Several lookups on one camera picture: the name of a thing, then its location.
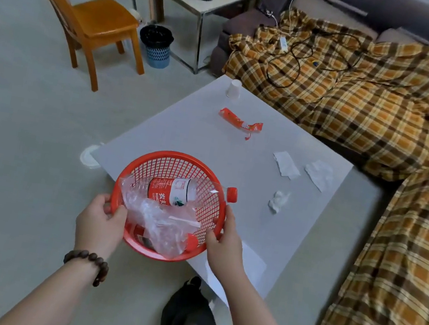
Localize person's right hand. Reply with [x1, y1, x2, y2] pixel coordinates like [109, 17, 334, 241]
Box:
[197, 202, 256, 288]

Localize person's left hand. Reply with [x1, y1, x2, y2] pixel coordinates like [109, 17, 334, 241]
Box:
[71, 189, 131, 263]

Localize red plastic mesh basket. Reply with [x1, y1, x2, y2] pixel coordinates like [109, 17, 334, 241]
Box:
[102, 142, 236, 271]

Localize person's left forearm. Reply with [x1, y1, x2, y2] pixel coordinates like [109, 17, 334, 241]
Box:
[0, 240, 111, 325]

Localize clear crumpled plastic bag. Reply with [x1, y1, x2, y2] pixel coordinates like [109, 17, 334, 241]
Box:
[108, 173, 208, 264]

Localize red-labelled plastic bottle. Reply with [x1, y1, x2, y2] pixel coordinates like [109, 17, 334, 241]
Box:
[145, 172, 240, 217]

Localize round white lid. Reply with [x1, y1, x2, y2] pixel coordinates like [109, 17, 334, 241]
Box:
[78, 141, 106, 171]

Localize crumpled white tissue ball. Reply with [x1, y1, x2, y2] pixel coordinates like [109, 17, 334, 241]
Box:
[266, 189, 291, 216]

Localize person's dark grey trousers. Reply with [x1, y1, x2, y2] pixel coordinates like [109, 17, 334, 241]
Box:
[140, 268, 250, 325]

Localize flat white tissue piece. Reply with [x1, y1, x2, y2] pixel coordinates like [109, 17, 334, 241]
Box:
[301, 158, 337, 195]
[270, 149, 305, 182]

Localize red snack wrapper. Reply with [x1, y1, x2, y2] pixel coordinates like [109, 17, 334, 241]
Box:
[214, 106, 266, 143]

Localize white paper cup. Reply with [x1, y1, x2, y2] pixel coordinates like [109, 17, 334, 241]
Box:
[225, 78, 244, 101]

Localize blue bin with black liner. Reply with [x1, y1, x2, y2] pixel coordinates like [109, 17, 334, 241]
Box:
[134, 22, 176, 71]

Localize orange wooden chair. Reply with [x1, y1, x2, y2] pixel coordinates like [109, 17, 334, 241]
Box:
[0, 0, 157, 100]

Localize orange plaid blanket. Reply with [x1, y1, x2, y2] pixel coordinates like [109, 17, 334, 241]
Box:
[180, 0, 429, 325]

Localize brown wooden bead bracelet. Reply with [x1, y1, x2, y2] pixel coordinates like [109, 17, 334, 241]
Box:
[60, 247, 112, 289]

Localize black cable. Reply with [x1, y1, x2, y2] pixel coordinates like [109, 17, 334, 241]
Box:
[263, 20, 384, 105]

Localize white charger cable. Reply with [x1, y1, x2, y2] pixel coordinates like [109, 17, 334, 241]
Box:
[258, 0, 305, 55]

